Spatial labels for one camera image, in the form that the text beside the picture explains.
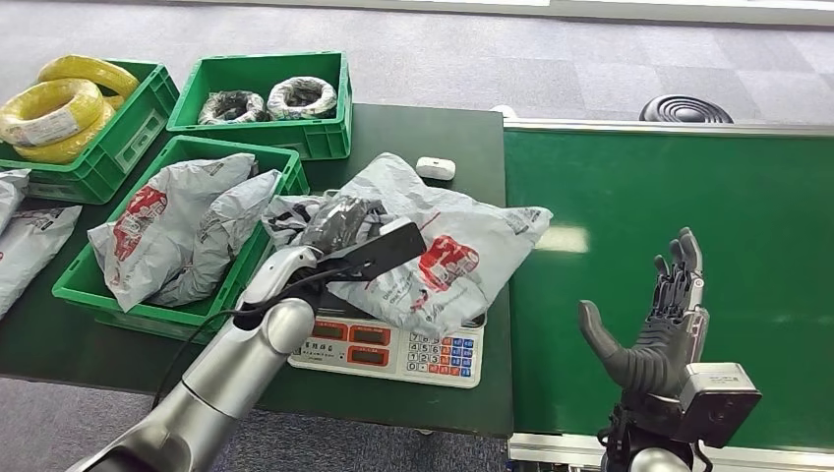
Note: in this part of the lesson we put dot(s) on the grey courier package black logo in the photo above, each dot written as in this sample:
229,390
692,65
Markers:
456,260

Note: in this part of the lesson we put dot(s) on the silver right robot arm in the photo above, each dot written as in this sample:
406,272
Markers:
645,459

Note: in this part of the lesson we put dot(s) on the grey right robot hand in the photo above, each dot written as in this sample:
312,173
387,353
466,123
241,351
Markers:
651,365

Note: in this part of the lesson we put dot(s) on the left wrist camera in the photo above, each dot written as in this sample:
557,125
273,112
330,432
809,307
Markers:
391,247

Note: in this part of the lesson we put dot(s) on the green conveyor belt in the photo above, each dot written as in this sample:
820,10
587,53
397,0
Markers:
684,182

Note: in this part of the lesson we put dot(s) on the black round ribbed object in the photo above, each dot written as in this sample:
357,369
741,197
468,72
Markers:
685,109

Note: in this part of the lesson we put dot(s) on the electronic scale steel tray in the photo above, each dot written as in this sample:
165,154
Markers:
391,352

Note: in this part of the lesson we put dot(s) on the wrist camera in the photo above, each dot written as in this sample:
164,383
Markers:
717,404
391,247

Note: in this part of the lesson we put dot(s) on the green crate holding packages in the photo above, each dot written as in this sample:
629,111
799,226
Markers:
189,316

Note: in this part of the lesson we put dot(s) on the green crate holding black coils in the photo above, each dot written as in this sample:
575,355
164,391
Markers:
306,137

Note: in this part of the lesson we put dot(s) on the grey package red print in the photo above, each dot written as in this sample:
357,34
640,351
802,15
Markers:
156,225

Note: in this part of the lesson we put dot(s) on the small white device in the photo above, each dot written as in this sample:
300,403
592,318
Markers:
435,168

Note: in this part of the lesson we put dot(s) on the plain grey package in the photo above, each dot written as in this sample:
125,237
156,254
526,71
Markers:
228,225

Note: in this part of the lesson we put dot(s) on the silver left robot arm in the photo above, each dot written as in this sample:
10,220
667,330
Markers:
228,378

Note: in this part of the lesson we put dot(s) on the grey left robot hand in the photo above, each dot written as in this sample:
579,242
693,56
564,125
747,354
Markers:
339,221

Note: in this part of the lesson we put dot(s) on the green crate holding yellow coils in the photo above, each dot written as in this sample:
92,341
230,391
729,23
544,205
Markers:
111,154

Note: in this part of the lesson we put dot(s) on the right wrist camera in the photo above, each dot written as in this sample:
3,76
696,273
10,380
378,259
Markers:
717,404

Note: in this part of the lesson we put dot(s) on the aluminium conveyor frame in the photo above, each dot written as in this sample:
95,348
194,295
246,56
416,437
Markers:
560,449

